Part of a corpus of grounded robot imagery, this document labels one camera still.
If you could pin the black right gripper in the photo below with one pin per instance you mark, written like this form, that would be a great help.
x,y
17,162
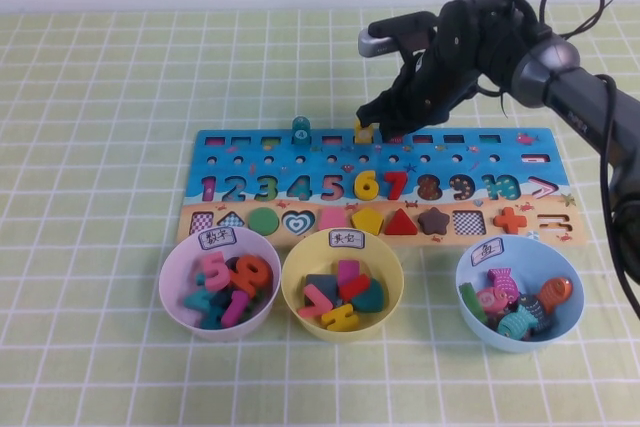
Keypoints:
x,y
475,42

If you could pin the red fish peg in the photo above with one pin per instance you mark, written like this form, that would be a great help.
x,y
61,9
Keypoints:
x,y
396,139

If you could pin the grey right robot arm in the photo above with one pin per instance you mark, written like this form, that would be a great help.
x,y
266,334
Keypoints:
x,y
580,92

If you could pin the blue wooden puzzle board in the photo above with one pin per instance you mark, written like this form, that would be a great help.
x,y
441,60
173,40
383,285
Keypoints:
x,y
380,153

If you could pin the red number seven piece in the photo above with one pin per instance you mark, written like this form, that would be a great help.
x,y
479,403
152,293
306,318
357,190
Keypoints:
x,y
396,184

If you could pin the yellow number six piece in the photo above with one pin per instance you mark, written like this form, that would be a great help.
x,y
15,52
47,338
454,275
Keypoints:
x,y
364,187

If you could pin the brown star piece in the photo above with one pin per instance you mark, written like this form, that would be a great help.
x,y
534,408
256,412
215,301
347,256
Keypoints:
x,y
433,220

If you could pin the red triangle piece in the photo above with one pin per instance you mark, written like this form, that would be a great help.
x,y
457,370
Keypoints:
x,y
401,225

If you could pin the yellow pentagon piece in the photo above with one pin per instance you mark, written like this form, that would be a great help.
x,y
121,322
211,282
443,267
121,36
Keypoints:
x,y
366,220

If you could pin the pink trapezoid piece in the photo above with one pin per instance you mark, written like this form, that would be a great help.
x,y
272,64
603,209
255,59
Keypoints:
x,y
331,219

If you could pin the paper label on yellow bowl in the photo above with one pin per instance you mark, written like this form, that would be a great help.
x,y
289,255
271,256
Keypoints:
x,y
346,239

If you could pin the orange plus sign piece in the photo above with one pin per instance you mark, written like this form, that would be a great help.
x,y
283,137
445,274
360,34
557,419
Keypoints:
x,y
508,220

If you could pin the paper label on blue bowl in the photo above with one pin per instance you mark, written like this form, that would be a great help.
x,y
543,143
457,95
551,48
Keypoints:
x,y
487,250

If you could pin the yellow plastic bowl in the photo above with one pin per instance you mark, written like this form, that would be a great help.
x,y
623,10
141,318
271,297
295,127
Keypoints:
x,y
385,272

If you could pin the magenta shape piece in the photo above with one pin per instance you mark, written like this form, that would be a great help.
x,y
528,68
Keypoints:
x,y
351,269

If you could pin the green circle piece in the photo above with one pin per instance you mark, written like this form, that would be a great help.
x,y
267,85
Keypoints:
x,y
263,220

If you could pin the red shape piece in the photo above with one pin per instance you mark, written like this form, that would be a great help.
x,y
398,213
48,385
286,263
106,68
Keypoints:
x,y
356,286

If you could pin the teal heart piece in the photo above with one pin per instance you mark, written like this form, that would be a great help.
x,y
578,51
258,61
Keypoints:
x,y
371,298

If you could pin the light blue plastic bowl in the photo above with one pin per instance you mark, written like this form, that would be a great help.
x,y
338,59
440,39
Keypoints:
x,y
540,257

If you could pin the grey shape piece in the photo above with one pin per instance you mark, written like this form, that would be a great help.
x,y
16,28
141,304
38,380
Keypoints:
x,y
320,284

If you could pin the pink greater-than sign piece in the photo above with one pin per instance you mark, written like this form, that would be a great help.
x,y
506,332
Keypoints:
x,y
315,301

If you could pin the yellow equals sign piece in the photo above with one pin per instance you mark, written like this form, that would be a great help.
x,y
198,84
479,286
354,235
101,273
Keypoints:
x,y
337,318

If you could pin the orange number nine piece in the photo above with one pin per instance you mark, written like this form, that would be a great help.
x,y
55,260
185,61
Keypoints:
x,y
252,272

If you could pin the paper label on pink bowl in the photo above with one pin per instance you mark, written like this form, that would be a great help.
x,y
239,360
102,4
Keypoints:
x,y
219,239

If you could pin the pink number five piece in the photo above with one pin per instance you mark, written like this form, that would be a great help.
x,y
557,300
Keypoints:
x,y
216,271

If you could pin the magenta number one piece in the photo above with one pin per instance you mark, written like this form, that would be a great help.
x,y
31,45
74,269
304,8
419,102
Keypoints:
x,y
235,309

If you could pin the teal number piece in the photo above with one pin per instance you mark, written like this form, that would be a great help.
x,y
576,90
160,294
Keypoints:
x,y
211,320
197,300

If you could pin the pink plastic bowl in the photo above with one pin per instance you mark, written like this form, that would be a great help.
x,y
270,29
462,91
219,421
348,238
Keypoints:
x,y
175,277

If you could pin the yellow fish peg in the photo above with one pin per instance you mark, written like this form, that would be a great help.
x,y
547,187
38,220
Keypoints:
x,y
363,134

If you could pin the teal fish peg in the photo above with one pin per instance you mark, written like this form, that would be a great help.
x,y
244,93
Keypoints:
x,y
300,131

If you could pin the magenta striped wooden fish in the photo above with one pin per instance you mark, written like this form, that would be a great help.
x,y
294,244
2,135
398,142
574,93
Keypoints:
x,y
504,281

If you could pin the green wooden fish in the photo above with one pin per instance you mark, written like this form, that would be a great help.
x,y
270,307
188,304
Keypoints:
x,y
471,301

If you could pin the pink wooden fish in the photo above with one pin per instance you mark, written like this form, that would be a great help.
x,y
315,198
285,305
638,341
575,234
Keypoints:
x,y
487,299

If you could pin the orange wooden fish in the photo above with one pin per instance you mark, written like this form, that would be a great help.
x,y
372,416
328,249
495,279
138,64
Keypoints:
x,y
555,292

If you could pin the navy wooden fish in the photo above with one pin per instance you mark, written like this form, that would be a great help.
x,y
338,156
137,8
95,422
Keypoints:
x,y
532,308

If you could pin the teal striped wooden fish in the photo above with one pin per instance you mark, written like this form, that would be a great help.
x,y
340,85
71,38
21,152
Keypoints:
x,y
515,325

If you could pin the green checked tablecloth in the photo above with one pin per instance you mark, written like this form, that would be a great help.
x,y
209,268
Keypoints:
x,y
100,147

